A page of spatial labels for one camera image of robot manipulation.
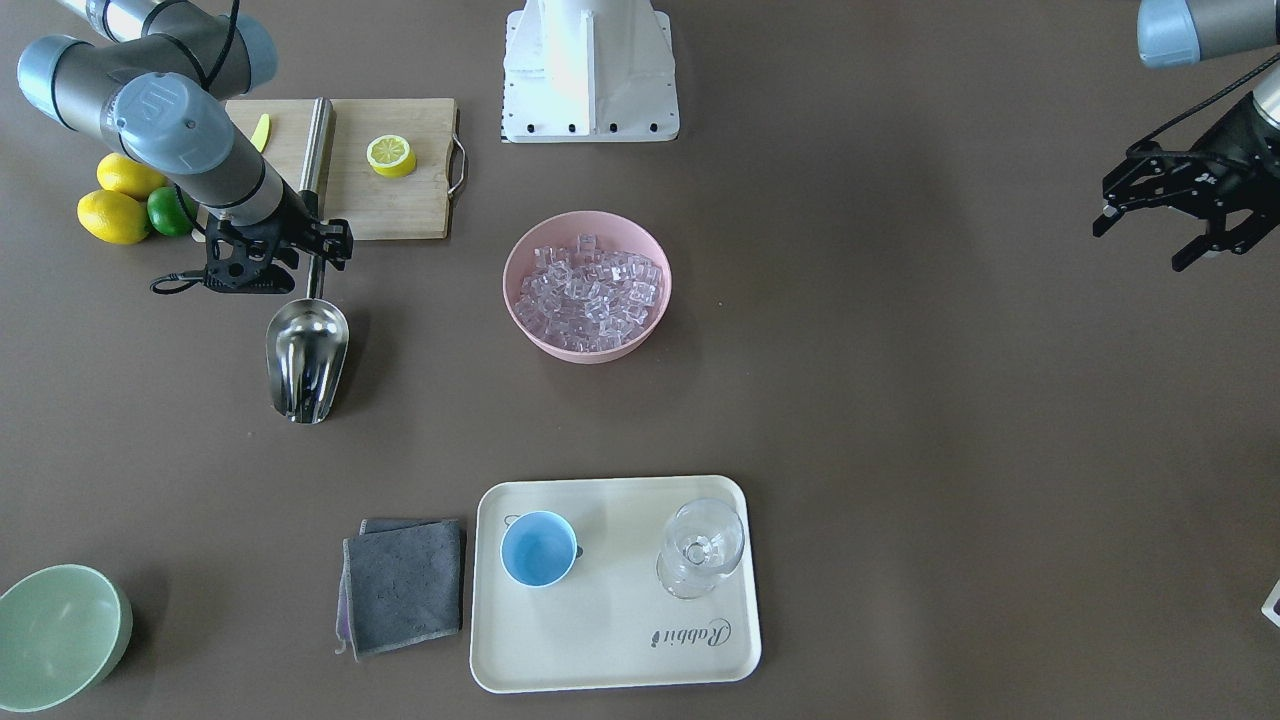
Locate metal ice scoop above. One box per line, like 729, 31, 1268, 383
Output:
266, 97, 349, 425

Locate green bowl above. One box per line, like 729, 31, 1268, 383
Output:
1, 564, 133, 714

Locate green lime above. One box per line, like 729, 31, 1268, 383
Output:
146, 186, 198, 237

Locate clear ice cubes pile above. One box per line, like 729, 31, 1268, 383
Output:
513, 234, 667, 354

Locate clear wine glass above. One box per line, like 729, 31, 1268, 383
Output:
655, 498, 746, 600

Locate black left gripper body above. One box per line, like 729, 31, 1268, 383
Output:
1103, 92, 1277, 201

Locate half lemon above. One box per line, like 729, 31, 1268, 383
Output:
365, 135, 417, 178

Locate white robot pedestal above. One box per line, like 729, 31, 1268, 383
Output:
500, 1, 681, 143

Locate pink bowl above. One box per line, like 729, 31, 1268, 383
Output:
502, 211, 673, 364

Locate wooden cutting board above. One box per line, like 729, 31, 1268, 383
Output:
196, 97, 468, 243

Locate grey folded cloth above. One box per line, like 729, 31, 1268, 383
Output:
334, 518, 466, 660

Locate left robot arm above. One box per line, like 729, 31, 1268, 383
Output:
1092, 1, 1279, 272

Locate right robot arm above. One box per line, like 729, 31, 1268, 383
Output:
15, 1, 355, 293

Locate light blue cup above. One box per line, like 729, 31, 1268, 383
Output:
500, 510, 582, 588

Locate yellow lemon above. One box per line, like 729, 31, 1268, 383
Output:
95, 152, 168, 202
76, 190, 152, 245

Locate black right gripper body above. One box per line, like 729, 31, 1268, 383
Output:
204, 192, 323, 293

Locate cream serving tray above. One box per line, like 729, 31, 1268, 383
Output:
470, 475, 762, 694

